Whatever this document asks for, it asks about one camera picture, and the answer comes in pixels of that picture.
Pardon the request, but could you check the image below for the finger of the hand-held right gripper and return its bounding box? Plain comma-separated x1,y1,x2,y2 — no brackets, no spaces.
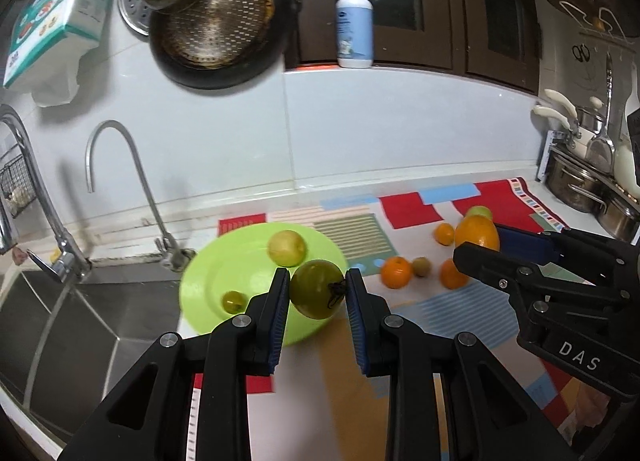
494,223,640,288
452,241,626,342

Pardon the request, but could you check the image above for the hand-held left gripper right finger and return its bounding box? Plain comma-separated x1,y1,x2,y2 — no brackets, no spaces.
345,267,581,461

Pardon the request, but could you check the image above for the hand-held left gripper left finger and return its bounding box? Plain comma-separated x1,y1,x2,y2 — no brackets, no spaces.
57,267,292,461

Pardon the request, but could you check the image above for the large orange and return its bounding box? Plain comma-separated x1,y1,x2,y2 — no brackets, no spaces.
454,215,501,253

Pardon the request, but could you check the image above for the dark green round fruit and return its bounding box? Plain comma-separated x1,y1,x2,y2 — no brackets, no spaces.
289,259,347,320

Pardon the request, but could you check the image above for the lime green plate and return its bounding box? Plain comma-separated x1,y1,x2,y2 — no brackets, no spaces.
178,222,348,347

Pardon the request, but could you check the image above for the small green fruit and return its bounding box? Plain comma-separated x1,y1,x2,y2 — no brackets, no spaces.
221,290,247,316

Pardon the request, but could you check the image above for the yellow-green apple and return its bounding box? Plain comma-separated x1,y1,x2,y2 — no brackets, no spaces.
267,230,307,267

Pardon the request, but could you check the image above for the large stainless steel pot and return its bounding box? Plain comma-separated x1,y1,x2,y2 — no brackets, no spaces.
545,147,608,214

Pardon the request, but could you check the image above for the white rack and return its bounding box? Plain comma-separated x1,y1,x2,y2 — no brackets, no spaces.
537,130,557,182

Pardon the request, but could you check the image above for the colourful patterned mat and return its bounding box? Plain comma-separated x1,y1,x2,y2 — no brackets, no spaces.
187,177,616,461

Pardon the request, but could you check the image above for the metal slotted spatula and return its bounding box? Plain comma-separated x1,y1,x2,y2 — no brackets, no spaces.
585,51,617,175

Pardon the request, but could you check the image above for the slim gooseneck faucet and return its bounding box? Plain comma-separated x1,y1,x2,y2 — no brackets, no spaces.
85,120,198,273

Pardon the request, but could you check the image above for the stainless steel sink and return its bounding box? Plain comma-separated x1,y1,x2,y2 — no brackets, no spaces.
0,268,188,442

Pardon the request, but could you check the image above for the large chrome faucet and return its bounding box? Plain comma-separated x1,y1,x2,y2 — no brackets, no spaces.
0,106,93,284

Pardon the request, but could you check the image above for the white pump bottle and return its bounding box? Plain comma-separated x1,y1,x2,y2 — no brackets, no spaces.
335,0,376,69

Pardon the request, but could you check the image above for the black frying pan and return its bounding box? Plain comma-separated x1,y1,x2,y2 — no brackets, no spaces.
148,0,291,90

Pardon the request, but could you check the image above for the white plastic bag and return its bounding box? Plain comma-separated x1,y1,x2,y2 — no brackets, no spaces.
30,38,101,108

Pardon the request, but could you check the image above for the tissue paper pack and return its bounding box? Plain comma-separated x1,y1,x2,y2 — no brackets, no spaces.
2,0,121,89

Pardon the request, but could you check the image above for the cream-handled steel saucepan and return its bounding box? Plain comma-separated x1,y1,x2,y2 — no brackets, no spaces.
531,105,591,152
544,88,609,142

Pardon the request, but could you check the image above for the dark wooden window frame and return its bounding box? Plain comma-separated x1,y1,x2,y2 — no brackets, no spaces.
290,0,543,94

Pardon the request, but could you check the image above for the black wire basket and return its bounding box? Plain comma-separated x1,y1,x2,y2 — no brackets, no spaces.
0,153,38,219

